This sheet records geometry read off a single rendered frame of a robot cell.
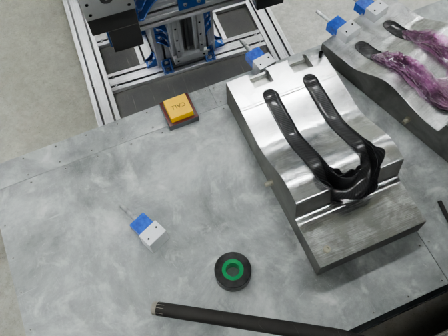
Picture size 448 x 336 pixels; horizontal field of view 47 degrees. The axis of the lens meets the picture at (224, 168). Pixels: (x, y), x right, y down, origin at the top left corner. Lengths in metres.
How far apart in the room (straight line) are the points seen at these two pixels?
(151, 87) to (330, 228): 1.20
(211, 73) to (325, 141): 1.05
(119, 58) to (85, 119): 0.32
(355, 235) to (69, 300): 0.64
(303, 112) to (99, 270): 0.60
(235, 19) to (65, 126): 0.89
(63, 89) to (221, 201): 1.43
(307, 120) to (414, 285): 0.44
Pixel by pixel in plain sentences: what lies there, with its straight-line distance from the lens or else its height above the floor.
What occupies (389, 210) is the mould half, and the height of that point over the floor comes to 0.86.
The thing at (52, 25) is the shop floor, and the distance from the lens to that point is 2.77.
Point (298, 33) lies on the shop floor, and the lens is 2.58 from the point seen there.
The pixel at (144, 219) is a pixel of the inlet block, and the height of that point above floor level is 0.84.
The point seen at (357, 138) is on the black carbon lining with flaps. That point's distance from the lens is 1.19.
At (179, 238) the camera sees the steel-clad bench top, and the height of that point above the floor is 0.80.
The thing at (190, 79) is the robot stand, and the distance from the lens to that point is 2.15.
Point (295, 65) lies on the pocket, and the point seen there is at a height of 0.86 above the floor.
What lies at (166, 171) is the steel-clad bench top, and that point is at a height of 0.80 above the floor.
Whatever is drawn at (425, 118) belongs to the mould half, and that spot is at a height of 0.87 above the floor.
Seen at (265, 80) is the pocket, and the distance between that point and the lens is 1.32.
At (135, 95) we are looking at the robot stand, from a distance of 2.13.
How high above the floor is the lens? 1.93
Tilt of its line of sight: 63 degrees down
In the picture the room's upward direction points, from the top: 4 degrees counter-clockwise
